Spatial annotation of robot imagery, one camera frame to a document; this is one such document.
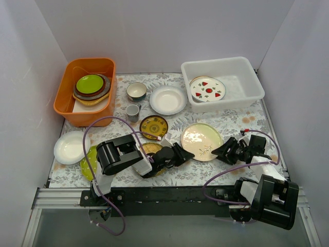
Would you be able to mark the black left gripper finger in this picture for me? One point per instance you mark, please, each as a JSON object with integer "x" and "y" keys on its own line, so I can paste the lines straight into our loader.
{"x": 183, "y": 155}
{"x": 176, "y": 161}

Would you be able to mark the lime green dotted plate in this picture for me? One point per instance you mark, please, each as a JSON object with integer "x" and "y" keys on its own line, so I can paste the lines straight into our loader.
{"x": 91, "y": 158}

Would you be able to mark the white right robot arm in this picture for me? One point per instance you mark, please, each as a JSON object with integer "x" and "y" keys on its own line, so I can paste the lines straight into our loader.
{"x": 271, "y": 198}

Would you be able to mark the white deep plate left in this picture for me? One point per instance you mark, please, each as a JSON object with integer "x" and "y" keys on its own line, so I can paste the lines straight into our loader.
{"x": 68, "y": 149}

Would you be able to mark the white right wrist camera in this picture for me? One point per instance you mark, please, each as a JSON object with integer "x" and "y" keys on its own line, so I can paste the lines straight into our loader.
{"x": 243, "y": 141}

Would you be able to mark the aluminium frame rail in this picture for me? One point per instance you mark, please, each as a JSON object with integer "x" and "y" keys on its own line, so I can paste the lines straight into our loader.
{"x": 59, "y": 198}

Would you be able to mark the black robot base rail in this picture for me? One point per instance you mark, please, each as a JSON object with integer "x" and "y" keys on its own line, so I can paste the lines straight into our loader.
{"x": 185, "y": 209}

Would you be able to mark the white plastic bin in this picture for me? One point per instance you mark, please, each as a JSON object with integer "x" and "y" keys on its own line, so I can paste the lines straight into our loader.
{"x": 243, "y": 87}

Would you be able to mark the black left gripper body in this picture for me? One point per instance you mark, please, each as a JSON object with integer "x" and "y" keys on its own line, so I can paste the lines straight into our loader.
{"x": 176, "y": 152}

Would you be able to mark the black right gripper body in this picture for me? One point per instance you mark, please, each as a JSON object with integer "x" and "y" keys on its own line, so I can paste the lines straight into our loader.
{"x": 233, "y": 150}

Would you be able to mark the white square plate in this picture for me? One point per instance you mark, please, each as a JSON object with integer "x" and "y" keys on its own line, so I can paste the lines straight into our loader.
{"x": 79, "y": 107}

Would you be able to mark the grey speckled plate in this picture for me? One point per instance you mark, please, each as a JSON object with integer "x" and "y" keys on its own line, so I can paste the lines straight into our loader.
{"x": 106, "y": 87}

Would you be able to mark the tan bird painted plate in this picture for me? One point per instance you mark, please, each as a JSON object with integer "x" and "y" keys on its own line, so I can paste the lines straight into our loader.
{"x": 199, "y": 77}

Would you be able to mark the lime green small plate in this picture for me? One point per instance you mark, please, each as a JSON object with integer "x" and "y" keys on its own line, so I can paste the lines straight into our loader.
{"x": 89, "y": 84}

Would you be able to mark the dark teal ceramic bowl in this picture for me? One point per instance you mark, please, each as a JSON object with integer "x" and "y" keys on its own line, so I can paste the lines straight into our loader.
{"x": 136, "y": 92}

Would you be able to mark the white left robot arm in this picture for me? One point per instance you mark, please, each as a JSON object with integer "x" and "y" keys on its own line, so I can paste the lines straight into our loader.
{"x": 118, "y": 154}

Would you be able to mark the yellow woven basket plate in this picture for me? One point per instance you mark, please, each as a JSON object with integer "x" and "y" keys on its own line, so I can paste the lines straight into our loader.
{"x": 92, "y": 100}

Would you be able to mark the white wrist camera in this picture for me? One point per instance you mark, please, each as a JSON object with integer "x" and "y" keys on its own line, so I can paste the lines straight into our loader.
{"x": 243, "y": 141}
{"x": 166, "y": 140}

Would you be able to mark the grey ceramic mug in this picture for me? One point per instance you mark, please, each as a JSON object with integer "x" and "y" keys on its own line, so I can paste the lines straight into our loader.
{"x": 132, "y": 112}

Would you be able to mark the white deep plate blue rim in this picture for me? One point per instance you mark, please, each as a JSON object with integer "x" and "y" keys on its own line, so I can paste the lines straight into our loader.
{"x": 168, "y": 100}

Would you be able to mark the yellow black patterned plate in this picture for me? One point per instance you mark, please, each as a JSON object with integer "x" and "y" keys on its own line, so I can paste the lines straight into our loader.
{"x": 153, "y": 126}

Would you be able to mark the orange plastic bin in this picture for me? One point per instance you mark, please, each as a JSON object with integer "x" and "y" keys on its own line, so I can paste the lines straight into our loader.
{"x": 64, "y": 101}

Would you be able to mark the white watermelon pattern plate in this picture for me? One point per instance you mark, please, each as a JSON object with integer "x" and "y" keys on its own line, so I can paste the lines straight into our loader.
{"x": 207, "y": 90}

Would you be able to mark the floral patterned table mat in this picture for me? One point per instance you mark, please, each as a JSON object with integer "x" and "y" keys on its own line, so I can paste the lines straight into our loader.
{"x": 193, "y": 173}

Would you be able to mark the round bamboo woven tray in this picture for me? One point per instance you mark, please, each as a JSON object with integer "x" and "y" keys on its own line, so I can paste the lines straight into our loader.
{"x": 151, "y": 148}

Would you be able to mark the cream green glazed plate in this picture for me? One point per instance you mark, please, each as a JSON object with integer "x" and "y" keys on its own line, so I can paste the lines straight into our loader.
{"x": 201, "y": 139}

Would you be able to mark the dark brown plate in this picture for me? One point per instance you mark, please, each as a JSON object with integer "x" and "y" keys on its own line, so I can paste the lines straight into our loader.
{"x": 100, "y": 90}

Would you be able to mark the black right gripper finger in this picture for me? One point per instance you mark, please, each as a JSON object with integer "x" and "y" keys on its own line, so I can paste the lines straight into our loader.
{"x": 229, "y": 155}
{"x": 222, "y": 153}

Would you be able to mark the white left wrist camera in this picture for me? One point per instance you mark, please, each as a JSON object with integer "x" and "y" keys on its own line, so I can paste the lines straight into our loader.
{"x": 166, "y": 140}

